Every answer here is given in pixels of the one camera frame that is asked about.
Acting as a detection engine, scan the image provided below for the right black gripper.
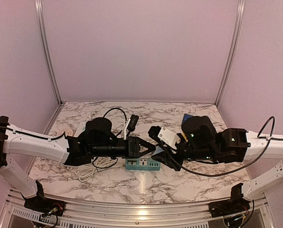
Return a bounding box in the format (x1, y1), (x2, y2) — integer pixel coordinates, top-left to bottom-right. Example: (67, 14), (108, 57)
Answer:
(151, 133), (217, 172)

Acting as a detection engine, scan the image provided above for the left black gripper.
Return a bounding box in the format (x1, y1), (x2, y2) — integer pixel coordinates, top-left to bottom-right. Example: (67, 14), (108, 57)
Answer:
(91, 136), (156, 159)

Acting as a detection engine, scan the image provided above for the teal power strip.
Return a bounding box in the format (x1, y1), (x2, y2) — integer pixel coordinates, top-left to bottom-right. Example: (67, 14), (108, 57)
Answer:
(125, 158), (160, 171)

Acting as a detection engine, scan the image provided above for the light blue usb charger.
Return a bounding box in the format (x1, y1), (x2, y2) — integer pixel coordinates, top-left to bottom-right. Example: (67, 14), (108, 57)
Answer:
(153, 146), (164, 155)

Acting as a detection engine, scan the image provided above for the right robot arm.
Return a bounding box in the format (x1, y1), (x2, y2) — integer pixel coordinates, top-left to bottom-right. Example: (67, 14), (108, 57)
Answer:
(148, 116), (283, 213)

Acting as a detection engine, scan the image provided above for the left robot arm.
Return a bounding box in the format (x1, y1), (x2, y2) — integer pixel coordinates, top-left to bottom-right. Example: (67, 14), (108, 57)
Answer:
(0, 115), (155, 211)

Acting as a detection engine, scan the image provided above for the blue cube socket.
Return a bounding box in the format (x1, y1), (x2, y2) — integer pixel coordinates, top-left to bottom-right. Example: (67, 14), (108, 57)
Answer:
(182, 114), (193, 123)

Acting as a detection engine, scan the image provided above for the white multicolour power strip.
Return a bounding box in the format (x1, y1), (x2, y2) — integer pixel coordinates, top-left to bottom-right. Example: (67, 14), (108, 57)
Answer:
(74, 121), (86, 137)

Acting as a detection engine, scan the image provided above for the pink round socket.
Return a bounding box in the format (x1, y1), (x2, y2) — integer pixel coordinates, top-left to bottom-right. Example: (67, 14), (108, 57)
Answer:
(63, 128), (74, 136)

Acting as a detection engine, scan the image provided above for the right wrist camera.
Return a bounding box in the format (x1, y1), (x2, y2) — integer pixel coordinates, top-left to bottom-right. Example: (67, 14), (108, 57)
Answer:
(158, 127), (181, 151)

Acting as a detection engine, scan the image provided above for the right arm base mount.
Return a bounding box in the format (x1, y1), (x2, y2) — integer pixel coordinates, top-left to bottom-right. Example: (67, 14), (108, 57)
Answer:
(208, 199), (250, 218)

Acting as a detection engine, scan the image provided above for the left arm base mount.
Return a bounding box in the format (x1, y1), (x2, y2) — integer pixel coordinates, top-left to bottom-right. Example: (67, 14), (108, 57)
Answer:
(24, 197), (66, 216)

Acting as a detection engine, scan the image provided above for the front aluminium rail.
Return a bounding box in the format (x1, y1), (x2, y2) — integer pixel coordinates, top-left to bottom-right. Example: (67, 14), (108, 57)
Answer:
(0, 187), (275, 228)

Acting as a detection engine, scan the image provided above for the right aluminium frame post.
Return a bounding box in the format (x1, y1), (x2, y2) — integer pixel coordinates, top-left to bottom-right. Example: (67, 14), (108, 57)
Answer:
(215, 0), (246, 107)

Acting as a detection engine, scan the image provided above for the aluminium frame post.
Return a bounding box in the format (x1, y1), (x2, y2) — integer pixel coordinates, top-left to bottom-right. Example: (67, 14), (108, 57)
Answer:
(35, 0), (63, 106)
(215, 0), (246, 107)

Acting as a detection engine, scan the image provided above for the left aluminium frame post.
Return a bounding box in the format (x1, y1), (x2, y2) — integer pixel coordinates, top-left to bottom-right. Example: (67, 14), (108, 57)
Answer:
(35, 0), (63, 106)

